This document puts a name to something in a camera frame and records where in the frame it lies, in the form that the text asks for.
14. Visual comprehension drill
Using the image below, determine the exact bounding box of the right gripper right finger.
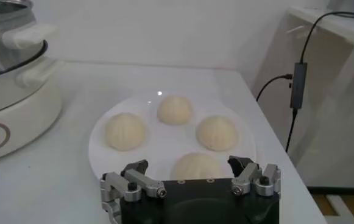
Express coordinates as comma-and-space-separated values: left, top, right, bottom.
227, 155, 281, 198

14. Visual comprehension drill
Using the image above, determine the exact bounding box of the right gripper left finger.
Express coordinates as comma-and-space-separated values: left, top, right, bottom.
99, 159, 168, 224

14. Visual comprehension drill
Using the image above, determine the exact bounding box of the cream steamed baozi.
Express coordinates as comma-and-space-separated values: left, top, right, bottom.
196, 115, 239, 152
170, 152, 226, 181
157, 95, 193, 126
104, 112, 147, 152

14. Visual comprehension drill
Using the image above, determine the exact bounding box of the white round plate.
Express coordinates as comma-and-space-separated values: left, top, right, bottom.
88, 91, 257, 182

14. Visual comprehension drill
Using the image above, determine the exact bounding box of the white electric cooker base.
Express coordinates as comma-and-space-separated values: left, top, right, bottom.
0, 56, 65, 165

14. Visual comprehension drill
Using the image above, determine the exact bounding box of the thin black adapter cable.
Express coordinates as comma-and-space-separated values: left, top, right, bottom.
299, 11, 354, 64
285, 108, 299, 153
255, 74, 294, 103

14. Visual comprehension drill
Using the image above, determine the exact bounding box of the black inline cable adapter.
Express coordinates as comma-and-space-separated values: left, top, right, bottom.
289, 62, 308, 110

